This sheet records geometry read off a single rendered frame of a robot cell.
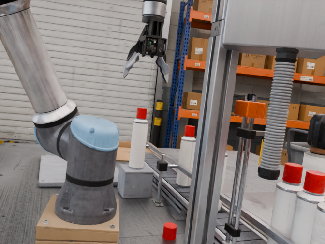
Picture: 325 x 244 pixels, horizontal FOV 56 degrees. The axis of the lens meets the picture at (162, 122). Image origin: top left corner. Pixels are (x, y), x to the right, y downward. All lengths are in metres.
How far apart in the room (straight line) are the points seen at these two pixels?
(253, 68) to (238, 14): 4.11
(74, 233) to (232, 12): 0.56
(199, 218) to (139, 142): 0.47
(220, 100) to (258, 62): 4.22
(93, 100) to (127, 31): 1.19
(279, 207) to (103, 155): 0.39
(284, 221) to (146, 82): 4.43
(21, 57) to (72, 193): 0.33
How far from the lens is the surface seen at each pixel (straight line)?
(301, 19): 0.55
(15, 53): 0.78
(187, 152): 1.02
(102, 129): 0.72
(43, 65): 0.78
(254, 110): 0.60
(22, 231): 0.84
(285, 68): 0.52
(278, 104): 0.52
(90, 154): 0.72
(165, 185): 1.07
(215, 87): 0.58
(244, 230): 0.82
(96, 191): 0.75
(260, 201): 1.05
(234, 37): 0.54
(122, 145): 1.80
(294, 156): 3.18
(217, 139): 0.60
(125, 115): 4.96
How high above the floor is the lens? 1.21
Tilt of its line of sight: 7 degrees down
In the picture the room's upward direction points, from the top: 6 degrees clockwise
